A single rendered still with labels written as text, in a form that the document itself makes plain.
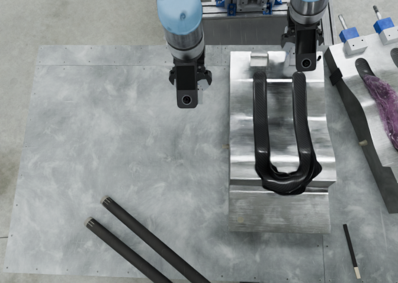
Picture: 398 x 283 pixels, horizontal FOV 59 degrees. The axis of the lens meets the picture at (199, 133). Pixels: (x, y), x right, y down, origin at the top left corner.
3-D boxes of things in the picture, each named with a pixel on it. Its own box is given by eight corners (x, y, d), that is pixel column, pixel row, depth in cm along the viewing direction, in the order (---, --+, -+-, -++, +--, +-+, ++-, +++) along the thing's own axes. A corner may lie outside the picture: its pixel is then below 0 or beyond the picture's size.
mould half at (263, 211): (229, 65, 109) (231, 43, 96) (314, 65, 108) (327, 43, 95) (228, 230, 97) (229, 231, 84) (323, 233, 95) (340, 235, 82)
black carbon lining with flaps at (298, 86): (250, 73, 101) (254, 58, 91) (307, 74, 100) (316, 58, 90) (252, 195, 92) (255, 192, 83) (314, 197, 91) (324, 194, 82)
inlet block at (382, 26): (362, 13, 108) (369, 2, 103) (378, 9, 108) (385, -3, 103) (379, 50, 105) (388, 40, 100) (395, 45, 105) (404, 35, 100)
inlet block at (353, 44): (329, 22, 108) (334, 12, 103) (344, 18, 108) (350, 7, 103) (344, 59, 105) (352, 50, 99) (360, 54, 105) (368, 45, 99)
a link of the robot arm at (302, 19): (329, 15, 69) (287, 18, 71) (326, 25, 74) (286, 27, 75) (328, -21, 70) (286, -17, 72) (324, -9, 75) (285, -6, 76)
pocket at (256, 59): (249, 57, 104) (250, 51, 100) (266, 57, 103) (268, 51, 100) (249, 71, 103) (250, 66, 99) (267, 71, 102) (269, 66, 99)
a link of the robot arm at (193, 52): (202, 51, 68) (161, 51, 68) (204, 61, 72) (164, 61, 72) (204, 16, 69) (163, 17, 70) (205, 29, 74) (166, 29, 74)
